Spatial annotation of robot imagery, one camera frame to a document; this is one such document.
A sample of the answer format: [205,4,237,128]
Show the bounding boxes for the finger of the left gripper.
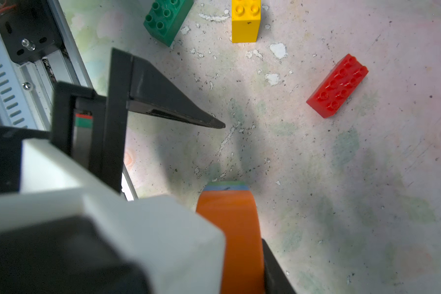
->
[108,48,225,193]
[50,82,106,173]

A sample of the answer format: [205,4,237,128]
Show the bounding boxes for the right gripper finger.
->
[262,239,296,294]

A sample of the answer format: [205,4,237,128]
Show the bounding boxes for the red small lego brick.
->
[75,114,93,120]

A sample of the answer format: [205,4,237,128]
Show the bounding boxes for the green small square lego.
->
[75,117,93,129]

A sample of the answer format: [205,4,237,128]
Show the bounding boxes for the orange half-round lego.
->
[196,189,265,294]

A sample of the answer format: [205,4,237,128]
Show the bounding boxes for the light blue long lego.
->
[203,184,249,192]

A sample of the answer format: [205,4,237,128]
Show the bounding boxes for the green long lego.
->
[208,181,246,186]
[144,0,194,47]

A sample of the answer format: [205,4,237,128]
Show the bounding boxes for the yellow square lego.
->
[231,0,262,43]

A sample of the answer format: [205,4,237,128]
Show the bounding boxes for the red long lego brick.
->
[306,54,369,118]

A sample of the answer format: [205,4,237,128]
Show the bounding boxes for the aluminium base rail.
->
[0,1,137,201]

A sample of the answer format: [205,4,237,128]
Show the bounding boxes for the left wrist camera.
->
[0,139,225,294]

